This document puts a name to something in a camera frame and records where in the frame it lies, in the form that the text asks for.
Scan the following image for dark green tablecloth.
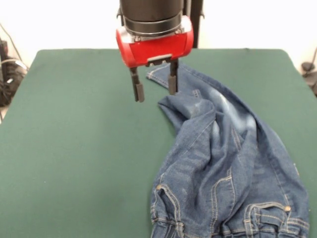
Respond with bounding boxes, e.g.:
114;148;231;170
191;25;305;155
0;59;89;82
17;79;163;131
0;48;317;238

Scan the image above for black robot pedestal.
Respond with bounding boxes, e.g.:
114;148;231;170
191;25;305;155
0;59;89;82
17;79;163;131
192;0;206;49

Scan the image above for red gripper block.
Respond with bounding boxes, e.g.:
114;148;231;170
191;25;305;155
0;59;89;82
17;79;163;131
115;16;194;103

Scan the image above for black cable bundle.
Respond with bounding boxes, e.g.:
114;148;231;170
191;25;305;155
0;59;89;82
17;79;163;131
0;38;28;108

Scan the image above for blue denim jeans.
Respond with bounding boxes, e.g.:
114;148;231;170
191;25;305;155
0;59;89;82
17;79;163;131
145;61;311;238

